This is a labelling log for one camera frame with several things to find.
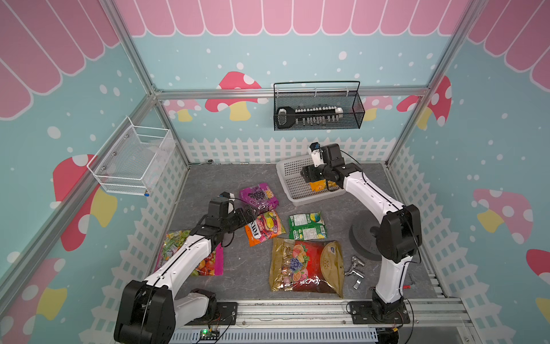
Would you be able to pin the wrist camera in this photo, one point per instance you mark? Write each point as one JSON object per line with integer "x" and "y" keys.
{"x": 229, "y": 196}
{"x": 315, "y": 152}

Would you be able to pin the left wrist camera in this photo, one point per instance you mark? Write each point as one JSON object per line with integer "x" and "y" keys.
{"x": 229, "y": 196}

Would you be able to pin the white wire wall basket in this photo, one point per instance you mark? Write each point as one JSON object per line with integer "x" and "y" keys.
{"x": 133, "y": 160}

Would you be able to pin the dark round disc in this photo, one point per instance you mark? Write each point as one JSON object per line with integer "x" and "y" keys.
{"x": 362, "y": 236}

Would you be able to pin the white plastic basket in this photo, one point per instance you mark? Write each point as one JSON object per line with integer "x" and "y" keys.
{"x": 295, "y": 187}

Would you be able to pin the yellow orange candy bag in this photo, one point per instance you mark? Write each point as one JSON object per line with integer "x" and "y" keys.
{"x": 323, "y": 185}

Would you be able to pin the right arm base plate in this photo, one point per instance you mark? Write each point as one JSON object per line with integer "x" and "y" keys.
{"x": 375, "y": 313}

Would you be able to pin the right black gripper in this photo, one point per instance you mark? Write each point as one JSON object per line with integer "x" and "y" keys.
{"x": 309, "y": 170}

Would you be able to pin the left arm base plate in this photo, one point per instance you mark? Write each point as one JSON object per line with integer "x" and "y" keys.
{"x": 224, "y": 313}

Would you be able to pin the green candy bag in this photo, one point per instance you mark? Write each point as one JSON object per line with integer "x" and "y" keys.
{"x": 305, "y": 227}

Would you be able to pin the small circuit board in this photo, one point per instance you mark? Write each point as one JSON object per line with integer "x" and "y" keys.
{"x": 209, "y": 335}

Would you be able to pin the large gold red candy bag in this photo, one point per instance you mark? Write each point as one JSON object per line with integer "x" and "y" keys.
{"x": 307, "y": 266}

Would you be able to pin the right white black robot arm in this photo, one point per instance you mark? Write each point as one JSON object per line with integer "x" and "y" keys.
{"x": 398, "y": 234}

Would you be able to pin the silver metal clamp parts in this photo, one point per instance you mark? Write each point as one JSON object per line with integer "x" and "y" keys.
{"x": 354, "y": 271}

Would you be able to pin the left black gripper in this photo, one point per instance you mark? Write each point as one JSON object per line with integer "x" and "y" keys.
{"x": 243, "y": 220}

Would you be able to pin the pink fruit chewy candy bag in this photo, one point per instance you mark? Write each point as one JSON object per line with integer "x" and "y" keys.
{"x": 210, "y": 266}

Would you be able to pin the black wire wall basket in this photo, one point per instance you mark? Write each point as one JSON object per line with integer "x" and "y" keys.
{"x": 332, "y": 105}

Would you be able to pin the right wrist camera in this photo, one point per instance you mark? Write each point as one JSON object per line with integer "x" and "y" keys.
{"x": 315, "y": 152}

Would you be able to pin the orange Fox's candy bag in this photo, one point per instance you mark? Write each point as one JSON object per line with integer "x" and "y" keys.
{"x": 265, "y": 227}

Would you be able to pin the black socket tool set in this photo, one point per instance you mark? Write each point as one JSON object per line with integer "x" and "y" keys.
{"x": 288, "y": 117}

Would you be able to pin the purple grape candy bag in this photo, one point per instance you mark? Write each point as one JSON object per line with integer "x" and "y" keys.
{"x": 260, "y": 197}

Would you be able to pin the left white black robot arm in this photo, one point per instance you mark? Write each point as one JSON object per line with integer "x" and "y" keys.
{"x": 149, "y": 310}

